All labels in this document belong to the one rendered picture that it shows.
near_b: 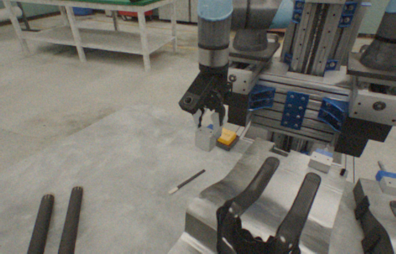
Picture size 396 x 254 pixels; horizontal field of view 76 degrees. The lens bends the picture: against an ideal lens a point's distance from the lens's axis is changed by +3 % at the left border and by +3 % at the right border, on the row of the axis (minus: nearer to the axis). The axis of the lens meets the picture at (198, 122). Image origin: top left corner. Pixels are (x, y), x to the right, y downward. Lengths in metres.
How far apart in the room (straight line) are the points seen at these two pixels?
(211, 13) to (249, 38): 0.55
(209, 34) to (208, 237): 0.43
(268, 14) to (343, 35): 0.62
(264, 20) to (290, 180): 0.41
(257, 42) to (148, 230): 0.82
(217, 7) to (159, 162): 0.51
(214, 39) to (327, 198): 0.46
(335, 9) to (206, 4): 0.67
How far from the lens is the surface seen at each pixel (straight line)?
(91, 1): 3.83
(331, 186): 0.73
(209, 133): 0.70
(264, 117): 1.22
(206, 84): 0.61
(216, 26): 0.57
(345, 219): 0.79
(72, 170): 0.91
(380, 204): 0.79
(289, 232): 0.57
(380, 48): 1.08
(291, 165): 0.74
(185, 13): 6.30
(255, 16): 0.67
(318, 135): 1.21
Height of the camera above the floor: 1.37
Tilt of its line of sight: 34 degrees down
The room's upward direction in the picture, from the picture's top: straight up
